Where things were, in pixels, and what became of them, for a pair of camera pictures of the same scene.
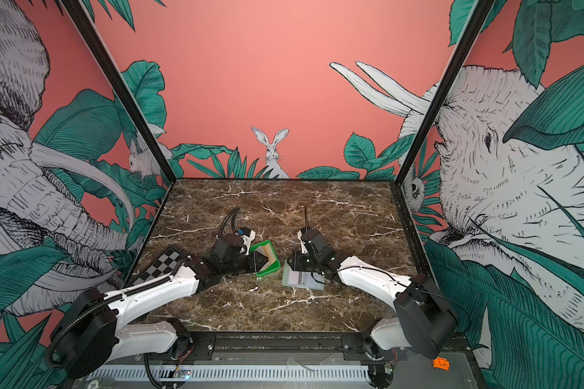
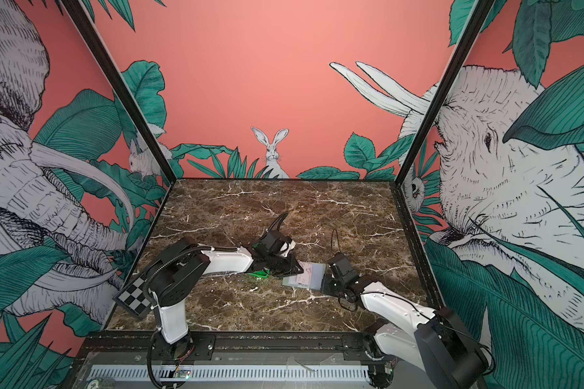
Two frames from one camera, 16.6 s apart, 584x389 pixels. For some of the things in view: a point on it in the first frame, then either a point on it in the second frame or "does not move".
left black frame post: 123,85 does not move
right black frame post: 469,42 does not move
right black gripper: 297,260 -> 328,289
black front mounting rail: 329,347 does not move
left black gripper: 256,263 -> 291,269
